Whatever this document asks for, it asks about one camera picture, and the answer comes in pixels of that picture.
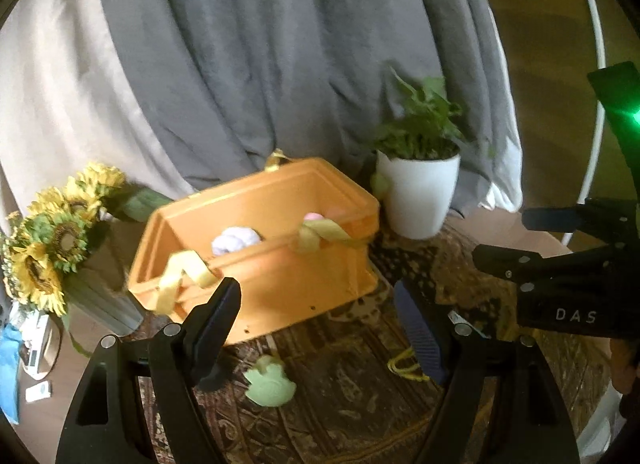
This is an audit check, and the light green soft toy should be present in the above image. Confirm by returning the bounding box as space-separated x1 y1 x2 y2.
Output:
244 354 296 408

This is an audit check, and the white hoop stand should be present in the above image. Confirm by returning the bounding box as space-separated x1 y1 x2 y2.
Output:
562 0 609 248

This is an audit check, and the small white remote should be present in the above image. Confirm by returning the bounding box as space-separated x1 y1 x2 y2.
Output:
25 380 52 403

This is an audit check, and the round tray with items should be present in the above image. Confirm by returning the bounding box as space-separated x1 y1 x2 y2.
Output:
9 303 61 380

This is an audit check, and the white plant pot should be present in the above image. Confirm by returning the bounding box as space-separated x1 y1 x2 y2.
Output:
376 151 460 240

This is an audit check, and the blue cloth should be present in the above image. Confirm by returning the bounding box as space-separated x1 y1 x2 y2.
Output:
0 325 22 425

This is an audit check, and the grey ribbed vase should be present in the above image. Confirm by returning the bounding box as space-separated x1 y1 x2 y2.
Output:
64 239 144 337

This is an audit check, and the green potted plant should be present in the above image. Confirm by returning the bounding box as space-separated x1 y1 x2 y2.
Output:
371 67 473 162

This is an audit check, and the patterned paisley rug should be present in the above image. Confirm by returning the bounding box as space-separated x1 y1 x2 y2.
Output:
134 223 614 464

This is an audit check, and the sunflower bouquet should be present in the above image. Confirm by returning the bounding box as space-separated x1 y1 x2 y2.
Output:
1 162 170 318

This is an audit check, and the orange plastic storage box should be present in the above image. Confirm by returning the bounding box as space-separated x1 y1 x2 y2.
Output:
128 158 380 345

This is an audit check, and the beige curtain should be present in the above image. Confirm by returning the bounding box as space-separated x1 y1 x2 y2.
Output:
1 0 194 215

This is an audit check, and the grey curtain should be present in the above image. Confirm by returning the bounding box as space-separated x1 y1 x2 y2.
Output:
101 0 523 215

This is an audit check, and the yellow hair tie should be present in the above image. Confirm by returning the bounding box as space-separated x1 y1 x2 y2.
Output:
387 346 432 383

